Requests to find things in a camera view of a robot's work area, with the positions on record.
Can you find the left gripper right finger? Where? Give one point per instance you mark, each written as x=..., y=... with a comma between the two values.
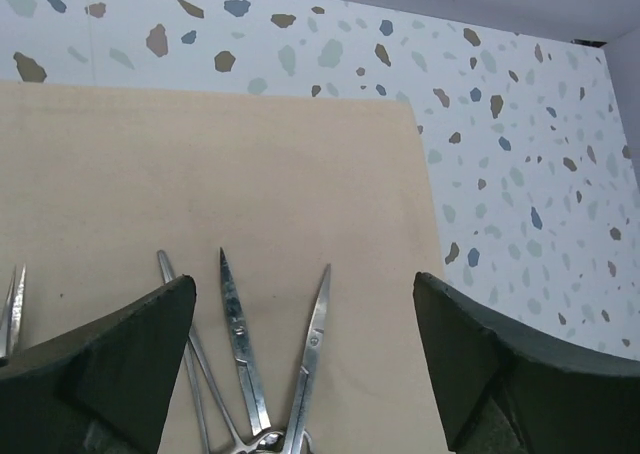
x=502, y=386

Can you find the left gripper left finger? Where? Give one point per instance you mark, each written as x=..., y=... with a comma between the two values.
x=104, y=387

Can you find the steel tweezers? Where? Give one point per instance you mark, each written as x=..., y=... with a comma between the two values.
x=12, y=312

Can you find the steel forceps with rings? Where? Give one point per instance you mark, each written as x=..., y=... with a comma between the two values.
x=197, y=366

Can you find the steel surgical scissors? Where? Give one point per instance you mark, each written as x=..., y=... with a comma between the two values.
x=301, y=404

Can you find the beige surgical drape cloth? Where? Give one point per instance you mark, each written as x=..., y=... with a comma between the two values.
x=96, y=181

